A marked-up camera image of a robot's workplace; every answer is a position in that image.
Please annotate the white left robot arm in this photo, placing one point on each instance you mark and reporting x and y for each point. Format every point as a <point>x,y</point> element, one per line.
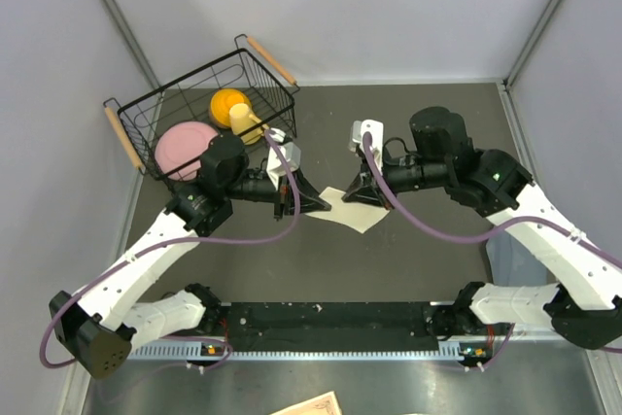
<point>104,321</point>

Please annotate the cream paper letter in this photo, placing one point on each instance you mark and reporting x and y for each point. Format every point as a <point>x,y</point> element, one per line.
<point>359,217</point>

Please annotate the orange bowl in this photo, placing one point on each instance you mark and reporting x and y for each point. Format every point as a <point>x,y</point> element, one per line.
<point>221,103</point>

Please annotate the grey slotted cable duct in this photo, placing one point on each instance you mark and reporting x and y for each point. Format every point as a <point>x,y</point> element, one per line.
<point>197,351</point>

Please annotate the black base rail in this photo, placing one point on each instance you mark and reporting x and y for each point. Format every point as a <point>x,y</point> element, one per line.
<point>338,326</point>

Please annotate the black wire dish basket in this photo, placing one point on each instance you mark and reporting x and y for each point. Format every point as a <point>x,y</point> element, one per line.
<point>249,68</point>

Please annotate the brown patterned paper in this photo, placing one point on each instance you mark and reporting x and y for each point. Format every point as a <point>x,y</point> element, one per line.
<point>325,404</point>

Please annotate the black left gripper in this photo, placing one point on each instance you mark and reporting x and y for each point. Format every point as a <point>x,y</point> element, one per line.
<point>309,196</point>

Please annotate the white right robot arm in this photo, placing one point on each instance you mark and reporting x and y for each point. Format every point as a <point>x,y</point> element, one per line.
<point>583,305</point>

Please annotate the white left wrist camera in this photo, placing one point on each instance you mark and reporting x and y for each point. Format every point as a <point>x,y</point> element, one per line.
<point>286,153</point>

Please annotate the pale yellow mug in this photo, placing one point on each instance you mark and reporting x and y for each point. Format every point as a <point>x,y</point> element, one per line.
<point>245,124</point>

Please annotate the grey blue envelope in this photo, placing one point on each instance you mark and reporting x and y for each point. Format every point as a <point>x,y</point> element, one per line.
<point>512,264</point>

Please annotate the pink plate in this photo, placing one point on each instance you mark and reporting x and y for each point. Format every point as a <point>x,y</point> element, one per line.
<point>178,148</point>

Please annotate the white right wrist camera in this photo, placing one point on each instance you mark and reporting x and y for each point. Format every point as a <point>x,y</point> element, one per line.
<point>374,131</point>

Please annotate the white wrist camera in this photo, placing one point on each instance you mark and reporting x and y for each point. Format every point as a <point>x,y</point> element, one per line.
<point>374,131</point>
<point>286,153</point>

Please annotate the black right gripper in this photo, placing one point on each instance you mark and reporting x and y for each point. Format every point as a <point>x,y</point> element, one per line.
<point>362,190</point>

